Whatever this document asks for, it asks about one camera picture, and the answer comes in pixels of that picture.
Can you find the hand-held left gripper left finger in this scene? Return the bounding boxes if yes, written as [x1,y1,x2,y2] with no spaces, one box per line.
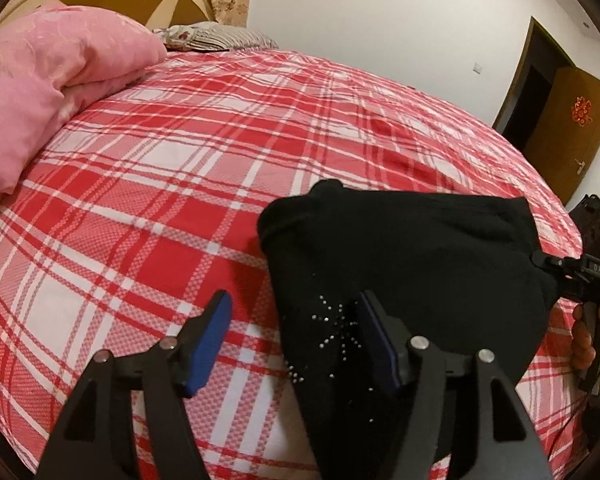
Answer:
[35,289,232,480]

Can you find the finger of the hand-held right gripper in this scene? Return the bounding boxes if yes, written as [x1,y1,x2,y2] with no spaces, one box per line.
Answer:
[529,251,583,281]

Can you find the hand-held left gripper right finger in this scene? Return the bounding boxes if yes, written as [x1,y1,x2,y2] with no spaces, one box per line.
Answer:
[357,289,553,480]

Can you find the black pants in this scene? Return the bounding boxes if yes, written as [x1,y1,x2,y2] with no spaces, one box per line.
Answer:
[256,178,561,480]

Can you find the brown wooden door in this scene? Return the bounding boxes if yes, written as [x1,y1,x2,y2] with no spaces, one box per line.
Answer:
[522,65,600,206]

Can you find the red door decoration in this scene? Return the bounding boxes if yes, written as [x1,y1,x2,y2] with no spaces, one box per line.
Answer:
[570,99,595,126]

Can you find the red plaid bed sheet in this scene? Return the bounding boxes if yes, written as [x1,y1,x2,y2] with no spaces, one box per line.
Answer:
[0,49,588,480]

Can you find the striped floral pillow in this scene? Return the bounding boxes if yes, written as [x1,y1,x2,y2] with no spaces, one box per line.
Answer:
[152,21,280,53]

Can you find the pink quilt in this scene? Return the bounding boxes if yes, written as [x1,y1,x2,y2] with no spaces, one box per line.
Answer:
[0,2,168,193]

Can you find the brown door frame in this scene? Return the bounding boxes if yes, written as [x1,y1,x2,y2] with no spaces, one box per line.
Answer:
[492,16,578,148]

